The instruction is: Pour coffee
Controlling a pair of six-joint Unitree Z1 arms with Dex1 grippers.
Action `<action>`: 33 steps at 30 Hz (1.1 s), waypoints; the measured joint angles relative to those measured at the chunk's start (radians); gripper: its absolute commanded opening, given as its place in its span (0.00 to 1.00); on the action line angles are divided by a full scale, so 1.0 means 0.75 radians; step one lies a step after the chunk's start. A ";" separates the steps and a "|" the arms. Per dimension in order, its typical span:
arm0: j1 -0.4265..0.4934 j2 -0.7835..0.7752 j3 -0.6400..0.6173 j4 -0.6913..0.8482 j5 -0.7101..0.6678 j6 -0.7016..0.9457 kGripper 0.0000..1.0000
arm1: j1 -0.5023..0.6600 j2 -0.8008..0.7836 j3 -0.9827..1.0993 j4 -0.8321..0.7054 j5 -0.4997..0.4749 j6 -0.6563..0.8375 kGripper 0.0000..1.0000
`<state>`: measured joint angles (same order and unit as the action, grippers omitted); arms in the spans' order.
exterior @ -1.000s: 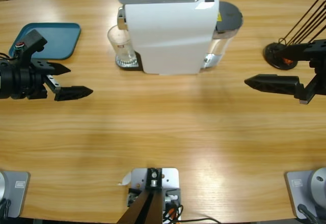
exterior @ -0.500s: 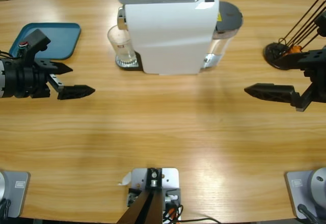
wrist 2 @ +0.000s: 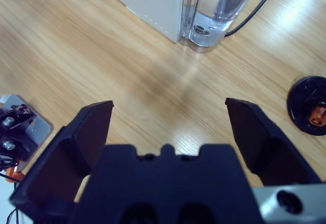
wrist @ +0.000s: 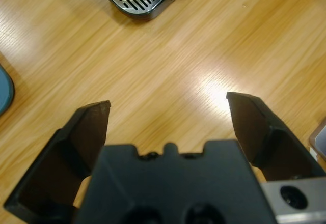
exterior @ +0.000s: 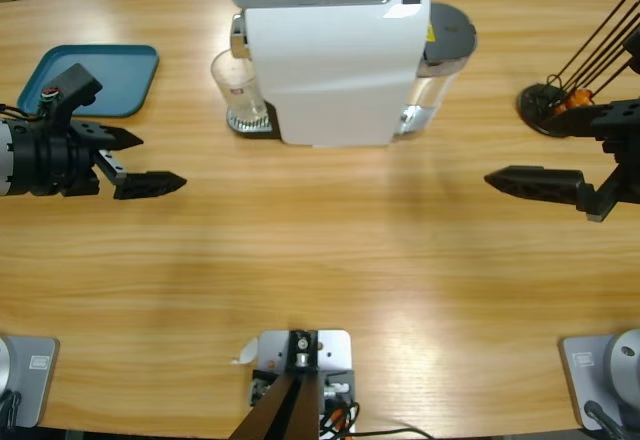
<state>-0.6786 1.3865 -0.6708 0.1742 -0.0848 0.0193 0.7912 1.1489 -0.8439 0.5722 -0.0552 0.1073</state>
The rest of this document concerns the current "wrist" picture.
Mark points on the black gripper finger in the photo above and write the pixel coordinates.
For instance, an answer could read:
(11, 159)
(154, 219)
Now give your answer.
(63, 163)
(275, 147)

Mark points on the white tape tab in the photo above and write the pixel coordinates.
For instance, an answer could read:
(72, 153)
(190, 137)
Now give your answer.
(313, 154)

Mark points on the blue plastic tray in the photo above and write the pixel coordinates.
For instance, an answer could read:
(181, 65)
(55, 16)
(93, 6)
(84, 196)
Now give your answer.
(6, 91)

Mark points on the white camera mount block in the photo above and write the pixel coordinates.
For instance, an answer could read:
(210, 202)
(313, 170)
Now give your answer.
(320, 137)

